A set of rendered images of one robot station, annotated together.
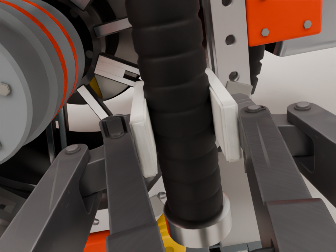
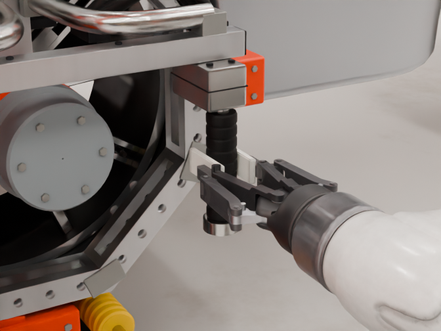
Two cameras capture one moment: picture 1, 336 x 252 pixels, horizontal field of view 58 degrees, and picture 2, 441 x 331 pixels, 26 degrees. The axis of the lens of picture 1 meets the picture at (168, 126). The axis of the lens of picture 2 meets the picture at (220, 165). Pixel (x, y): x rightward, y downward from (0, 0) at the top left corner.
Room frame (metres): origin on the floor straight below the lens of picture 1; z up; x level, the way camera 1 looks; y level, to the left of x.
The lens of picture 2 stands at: (-0.72, 0.52, 1.24)
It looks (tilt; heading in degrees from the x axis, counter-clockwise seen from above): 22 degrees down; 329
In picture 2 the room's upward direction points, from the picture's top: straight up
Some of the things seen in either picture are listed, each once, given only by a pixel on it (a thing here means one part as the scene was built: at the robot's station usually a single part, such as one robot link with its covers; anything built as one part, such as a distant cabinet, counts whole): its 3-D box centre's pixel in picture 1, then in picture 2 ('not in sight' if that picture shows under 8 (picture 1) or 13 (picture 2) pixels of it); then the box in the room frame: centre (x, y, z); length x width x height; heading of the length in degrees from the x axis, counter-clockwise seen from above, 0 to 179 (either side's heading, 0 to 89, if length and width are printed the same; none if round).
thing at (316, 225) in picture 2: not in sight; (341, 242); (-0.07, 0.00, 0.83); 0.09 x 0.06 x 0.09; 89
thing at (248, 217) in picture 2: not in sight; (258, 216); (0.02, 0.03, 0.83); 0.05 x 0.05 x 0.02; 10
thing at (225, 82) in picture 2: not in sight; (208, 77); (0.19, -0.01, 0.93); 0.09 x 0.05 x 0.05; 179
